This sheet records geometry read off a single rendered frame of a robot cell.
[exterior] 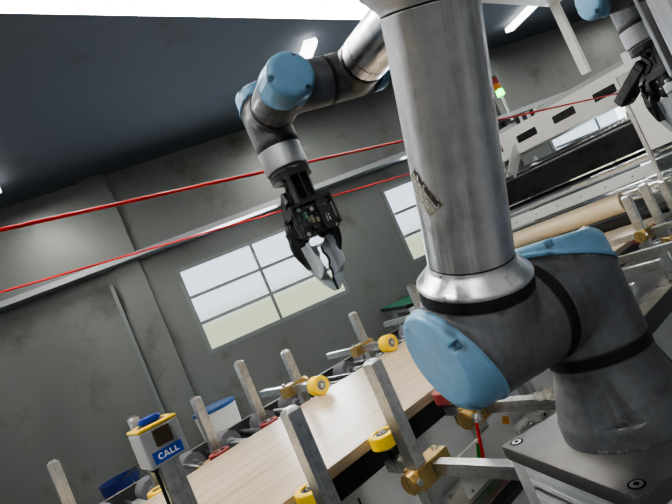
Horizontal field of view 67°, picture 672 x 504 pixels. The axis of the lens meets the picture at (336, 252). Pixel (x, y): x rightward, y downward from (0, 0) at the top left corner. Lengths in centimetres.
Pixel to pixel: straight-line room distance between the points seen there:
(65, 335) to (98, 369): 51
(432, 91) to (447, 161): 6
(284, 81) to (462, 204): 37
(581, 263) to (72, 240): 612
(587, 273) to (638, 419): 16
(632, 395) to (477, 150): 31
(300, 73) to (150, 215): 568
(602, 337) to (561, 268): 8
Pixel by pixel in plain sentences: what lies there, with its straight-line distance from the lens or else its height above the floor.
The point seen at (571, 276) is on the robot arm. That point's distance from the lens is 59.
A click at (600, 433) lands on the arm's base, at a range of 64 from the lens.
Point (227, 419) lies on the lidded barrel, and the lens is 573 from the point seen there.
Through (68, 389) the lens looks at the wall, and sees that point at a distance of 639.
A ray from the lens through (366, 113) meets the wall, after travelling 712.
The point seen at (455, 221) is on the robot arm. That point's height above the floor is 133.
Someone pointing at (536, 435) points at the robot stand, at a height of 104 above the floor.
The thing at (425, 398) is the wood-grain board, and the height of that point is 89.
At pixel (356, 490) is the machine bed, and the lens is 146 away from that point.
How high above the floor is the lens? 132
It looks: 3 degrees up
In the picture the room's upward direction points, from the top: 24 degrees counter-clockwise
